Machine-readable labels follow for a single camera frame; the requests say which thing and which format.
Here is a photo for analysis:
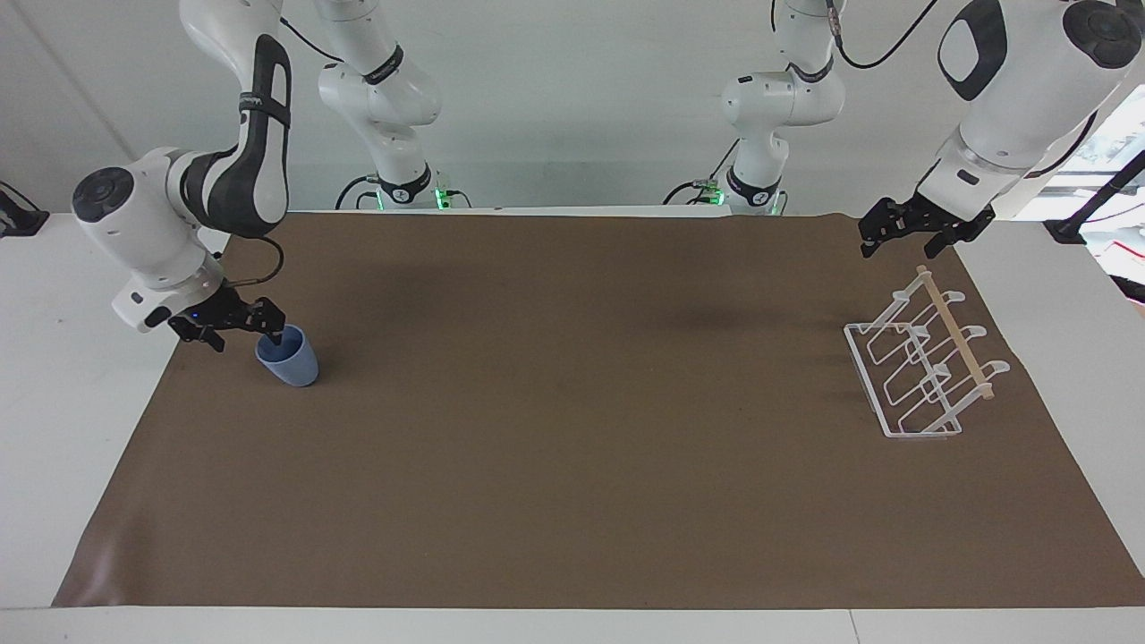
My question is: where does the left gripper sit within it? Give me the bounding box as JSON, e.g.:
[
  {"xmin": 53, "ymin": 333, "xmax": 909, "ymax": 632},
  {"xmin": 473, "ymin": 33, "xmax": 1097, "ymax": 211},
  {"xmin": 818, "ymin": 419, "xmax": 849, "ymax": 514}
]
[{"xmin": 858, "ymin": 196, "xmax": 997, "ymax": 260}]

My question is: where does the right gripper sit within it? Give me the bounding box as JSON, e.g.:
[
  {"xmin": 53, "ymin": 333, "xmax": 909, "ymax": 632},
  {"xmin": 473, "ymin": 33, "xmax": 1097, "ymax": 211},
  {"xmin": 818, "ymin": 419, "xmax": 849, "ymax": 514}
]
[{"xmin": 167, "ymin": 286, "xmax": 288, "ymax": 352}]

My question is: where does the blue plastic cup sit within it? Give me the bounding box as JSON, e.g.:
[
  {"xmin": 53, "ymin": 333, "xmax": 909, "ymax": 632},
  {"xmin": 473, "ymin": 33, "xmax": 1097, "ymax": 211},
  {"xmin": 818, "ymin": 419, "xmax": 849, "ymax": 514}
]
[{"xmin": 255, "ymin": 325, "xmax": 320, "ymax": 388}]

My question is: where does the black stand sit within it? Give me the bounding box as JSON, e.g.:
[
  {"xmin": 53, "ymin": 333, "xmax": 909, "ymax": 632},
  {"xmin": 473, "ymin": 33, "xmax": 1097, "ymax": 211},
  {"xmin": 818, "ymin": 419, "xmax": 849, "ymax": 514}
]
[
  {"xmin": 1045, "ymin": 148, "xmax": 1145, "ymax": 246},
  {"xmin": 0, "ymin": 181, "xmax": 51, "ymax": 239}
]

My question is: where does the black cable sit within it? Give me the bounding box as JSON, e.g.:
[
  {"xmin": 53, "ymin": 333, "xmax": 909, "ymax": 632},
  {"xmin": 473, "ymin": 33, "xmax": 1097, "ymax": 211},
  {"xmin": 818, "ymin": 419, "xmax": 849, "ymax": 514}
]
[
  {"xmin": 335, "ymin": 174, "xmax": 387, "ymax": 212},
  {"xmin": 825, "ymin": 0, "xmax": 942, "ymax": 71},
  {"xmin": 220, "ymin": 234, "xmax": 286, "ymax": 289},
  {"xmin": 279, "ymin": 15, "xmax": 346, "ymax": 65},
  {"xmin": 663, "ymin": 138, "xmax": 743, "ymax": 207}
]

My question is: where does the white wire cup holder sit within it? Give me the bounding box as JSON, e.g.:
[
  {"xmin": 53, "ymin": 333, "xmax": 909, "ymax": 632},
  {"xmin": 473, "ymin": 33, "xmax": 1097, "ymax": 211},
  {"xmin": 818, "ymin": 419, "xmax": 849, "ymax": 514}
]
[{"xmin": 843, "ymin": 265, "xmax": 1013, "ymax": 442}]

